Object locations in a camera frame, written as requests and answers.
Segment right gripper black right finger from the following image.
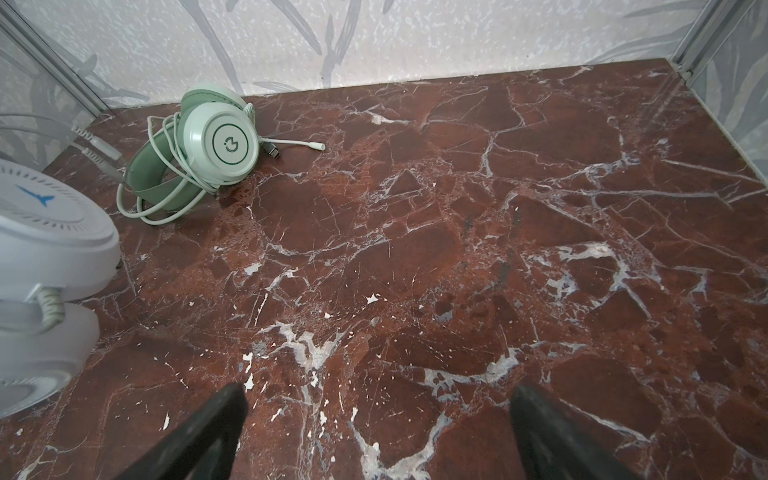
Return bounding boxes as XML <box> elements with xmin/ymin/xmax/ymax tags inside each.
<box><xmin>509</xmin><ymin>383</ymin><xmax>637</xmax><ymax>479</ymax></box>

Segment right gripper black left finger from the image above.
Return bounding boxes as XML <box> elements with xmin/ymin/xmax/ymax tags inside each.
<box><xmin>117</xmin><ymin>383</ymin><xmax>248</xmax><ymax>479</ymax></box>

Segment white headphones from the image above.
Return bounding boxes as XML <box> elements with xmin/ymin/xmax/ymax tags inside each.
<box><xmin>1</xmin><ymin>160</ymin><xmax>121</xmax><ymax>418</ymax></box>

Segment mint green headphones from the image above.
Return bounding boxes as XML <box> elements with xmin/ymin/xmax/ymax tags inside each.
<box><xmin>116</xmin><ymin>83</ymin><xmax>260</xmax><ymax>226</ymax></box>

